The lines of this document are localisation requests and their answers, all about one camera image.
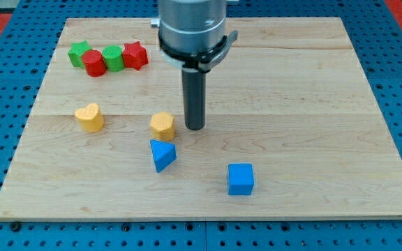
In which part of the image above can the green star block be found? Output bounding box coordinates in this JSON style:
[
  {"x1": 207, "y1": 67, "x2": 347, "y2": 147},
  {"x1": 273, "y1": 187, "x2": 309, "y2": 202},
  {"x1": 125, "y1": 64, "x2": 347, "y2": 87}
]
[{"x1": 68, "y1": 40, "x2": 92, "y2": 68}]

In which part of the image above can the blue triangle block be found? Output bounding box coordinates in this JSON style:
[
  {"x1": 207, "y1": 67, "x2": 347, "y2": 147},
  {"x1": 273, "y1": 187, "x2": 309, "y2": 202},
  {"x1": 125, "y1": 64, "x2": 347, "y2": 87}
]
[{"x1": 150, "y1": 139, "x2": 177, "y2": 173}]

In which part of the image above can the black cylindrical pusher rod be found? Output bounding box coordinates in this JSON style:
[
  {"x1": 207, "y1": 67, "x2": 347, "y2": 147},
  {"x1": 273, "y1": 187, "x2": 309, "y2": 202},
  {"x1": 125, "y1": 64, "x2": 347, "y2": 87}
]
[{"x1": 181, "y1": 71, "x2": 206, "y2": 130}]

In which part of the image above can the green cylinder block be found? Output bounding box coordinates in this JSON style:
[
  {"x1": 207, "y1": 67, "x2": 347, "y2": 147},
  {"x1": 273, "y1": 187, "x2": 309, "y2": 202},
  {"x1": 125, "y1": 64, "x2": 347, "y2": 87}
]
[{"x1": 102, "y1": 45, "x2": 124, "y2": 72}]

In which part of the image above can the yellow hexagon block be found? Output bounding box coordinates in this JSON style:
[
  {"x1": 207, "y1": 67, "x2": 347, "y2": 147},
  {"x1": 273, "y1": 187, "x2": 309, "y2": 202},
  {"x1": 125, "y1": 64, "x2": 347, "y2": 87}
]
[{"x1": 149, "y1": 112, "x2": 175, "y2": 142}]

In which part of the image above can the red star block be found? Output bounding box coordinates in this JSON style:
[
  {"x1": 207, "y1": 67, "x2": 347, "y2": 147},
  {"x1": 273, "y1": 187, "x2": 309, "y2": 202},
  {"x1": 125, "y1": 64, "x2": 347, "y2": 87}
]
[{"x1": 121, "y1": 41, "x2": 149, "y2": 70}]

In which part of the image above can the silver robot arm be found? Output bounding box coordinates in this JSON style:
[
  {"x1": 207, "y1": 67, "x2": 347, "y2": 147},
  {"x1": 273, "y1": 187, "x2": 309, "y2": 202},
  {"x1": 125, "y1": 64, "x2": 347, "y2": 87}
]
[{"x1": 157, "y1": 0, "x2": 238, "y2": 73}]

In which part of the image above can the wooden board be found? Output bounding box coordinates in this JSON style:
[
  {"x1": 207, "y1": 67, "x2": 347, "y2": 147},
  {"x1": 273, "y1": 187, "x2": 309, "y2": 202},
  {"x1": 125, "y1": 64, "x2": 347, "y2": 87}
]
[{"x1": 0, "y1": 17, "x2": 402, "y2": 222}]

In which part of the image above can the yellow heart block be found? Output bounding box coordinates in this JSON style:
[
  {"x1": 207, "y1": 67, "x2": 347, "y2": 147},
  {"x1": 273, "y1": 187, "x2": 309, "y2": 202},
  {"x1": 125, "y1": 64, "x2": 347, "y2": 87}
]
[{"x1": 74, "y1": 103, "x2": 105, "y2": 132}]

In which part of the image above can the blue cube block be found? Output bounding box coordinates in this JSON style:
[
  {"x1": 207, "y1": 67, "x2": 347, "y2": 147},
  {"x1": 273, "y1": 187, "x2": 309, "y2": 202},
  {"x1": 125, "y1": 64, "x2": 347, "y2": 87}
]
[{"x1": 228, "y1": 163, "x2": 254, "y2": 196}]

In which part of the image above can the red cylinder block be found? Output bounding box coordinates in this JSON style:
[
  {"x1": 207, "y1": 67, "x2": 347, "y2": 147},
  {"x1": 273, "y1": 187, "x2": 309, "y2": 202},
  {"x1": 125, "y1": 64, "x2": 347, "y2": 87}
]
[{"x1": 82, "y1": 50, "x2": 107, "y2": 77}]

